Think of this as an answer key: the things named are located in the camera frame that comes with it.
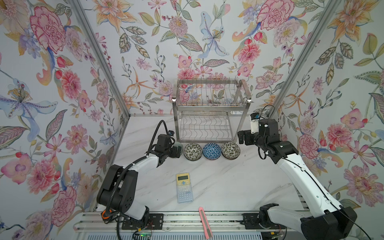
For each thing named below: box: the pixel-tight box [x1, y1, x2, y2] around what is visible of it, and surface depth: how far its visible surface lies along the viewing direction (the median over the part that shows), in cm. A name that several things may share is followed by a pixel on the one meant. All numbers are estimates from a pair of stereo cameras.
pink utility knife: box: [198, 206, 213, 240], surface depth 75 cm
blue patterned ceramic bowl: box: [202, 142, 222, 160], surface depth 98 cm
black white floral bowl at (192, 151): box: [183, 143, 203, 161], surface depth 98 cm
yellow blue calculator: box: [176, 172, 194, 204], surface depth 86 cm
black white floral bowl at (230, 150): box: [221, 142, 241, 160], surface depth 97 cm
